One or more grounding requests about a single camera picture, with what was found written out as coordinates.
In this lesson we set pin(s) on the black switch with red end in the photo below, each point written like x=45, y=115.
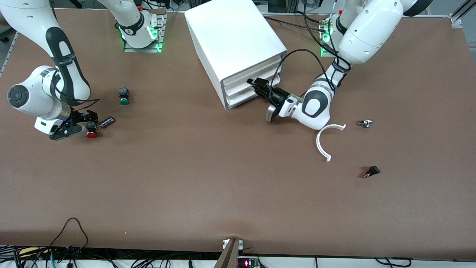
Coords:
x=373, y=171

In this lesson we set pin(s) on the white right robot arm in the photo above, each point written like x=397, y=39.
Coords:
x=33, y=22

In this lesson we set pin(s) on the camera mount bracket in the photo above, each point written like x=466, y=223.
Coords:
x=230, y=255

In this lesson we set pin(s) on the red push button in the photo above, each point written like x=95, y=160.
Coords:
x=91, y=134

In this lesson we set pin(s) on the dark cylindrical capacitor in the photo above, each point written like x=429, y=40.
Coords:
x=108, y=122

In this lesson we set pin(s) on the small metal fitting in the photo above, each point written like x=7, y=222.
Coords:
x=366, y=123

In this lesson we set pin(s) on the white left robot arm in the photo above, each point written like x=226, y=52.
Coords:
x=372, y=33

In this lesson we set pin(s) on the aluminium frame strut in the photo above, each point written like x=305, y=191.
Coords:
x=456, y=20

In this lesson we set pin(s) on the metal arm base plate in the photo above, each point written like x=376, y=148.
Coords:
x=148, y=49
x=323, y=52

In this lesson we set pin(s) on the green push button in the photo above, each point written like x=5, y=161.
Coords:
x=124, y=100

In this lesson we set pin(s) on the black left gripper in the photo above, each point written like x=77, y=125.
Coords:
x=278, y=96

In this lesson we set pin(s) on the white drawer cabinet housing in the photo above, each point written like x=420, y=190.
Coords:
x=230, y=33

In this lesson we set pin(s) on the white cabinet drawer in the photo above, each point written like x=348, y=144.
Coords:
x=238, y=99
x=238, y=90
x=238, y=81

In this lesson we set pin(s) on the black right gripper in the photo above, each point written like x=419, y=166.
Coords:
x=82, y=117

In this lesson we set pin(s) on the white curved plastic piece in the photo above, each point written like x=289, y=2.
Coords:
x=318, y=143

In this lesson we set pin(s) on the device with red display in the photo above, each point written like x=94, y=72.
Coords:
x=247, y=263

